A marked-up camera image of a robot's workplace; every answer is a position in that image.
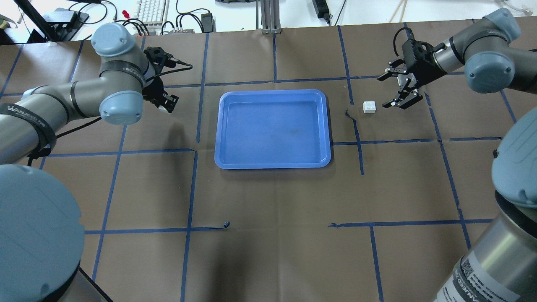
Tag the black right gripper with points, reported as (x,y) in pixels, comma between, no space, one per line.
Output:
(424,72)

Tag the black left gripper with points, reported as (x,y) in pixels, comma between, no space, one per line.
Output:
(154,89)

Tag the white block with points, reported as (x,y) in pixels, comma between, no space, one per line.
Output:
(369,107)

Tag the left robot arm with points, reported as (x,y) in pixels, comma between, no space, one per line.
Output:
(42,238)

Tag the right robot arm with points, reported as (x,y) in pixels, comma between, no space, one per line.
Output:
(501,265)

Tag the blue plastic tray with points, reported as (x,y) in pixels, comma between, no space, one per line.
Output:
(272,129)

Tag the white keyboard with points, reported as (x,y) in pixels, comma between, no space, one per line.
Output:
(151,12)

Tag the black power adapter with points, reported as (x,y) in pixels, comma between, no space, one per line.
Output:
(321,9)

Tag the black monitor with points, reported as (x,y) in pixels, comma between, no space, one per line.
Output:
(59,25)

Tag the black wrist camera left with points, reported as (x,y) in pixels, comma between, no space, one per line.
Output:
(161,60)

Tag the aluminium frame post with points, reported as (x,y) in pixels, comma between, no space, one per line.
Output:
(268,16)

